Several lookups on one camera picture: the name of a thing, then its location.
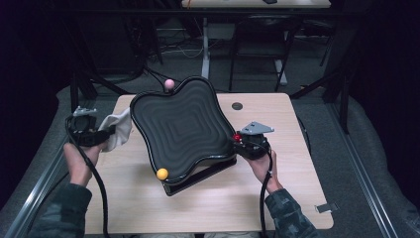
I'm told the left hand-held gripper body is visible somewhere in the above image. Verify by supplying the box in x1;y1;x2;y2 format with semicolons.
65;106;99;148

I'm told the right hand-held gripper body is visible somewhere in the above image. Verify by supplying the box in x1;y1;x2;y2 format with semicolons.
232;121;275;162

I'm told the beige cloth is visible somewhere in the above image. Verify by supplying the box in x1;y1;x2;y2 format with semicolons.
98;107;134;153

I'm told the black tray base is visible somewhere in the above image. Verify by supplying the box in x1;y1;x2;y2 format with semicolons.
162;157;238;197

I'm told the black wavy tray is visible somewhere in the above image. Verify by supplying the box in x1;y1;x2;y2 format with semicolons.
129;75;238;186

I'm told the person's right hand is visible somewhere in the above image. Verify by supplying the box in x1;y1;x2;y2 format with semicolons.
244;150;284;194

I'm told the person's left hand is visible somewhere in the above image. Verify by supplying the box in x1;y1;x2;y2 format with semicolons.
62;140;108;187

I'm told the black metal stand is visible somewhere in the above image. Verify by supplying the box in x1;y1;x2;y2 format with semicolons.
290;65;351;135
67;70;133;132

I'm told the white table leg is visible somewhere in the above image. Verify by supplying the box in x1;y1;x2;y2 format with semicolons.
200;18;212;84

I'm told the black chair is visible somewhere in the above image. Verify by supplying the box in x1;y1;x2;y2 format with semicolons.
228;14;303;93

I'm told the right hand-held gripper cable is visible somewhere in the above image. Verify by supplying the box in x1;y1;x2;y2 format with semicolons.
259;145;275;238

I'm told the hand-held gripper cable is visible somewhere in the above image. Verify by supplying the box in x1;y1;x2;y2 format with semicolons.
64;115;111;238
259;145;275;238

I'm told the left hand-held gripper cable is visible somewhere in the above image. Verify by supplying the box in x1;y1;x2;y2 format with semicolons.
64;115;111;238

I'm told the metal table bracket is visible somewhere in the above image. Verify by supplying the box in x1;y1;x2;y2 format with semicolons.
314;201;340;214

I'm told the metal floor rail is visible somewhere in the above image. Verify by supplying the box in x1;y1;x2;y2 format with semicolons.
325;98;400;238
3;98;97;238

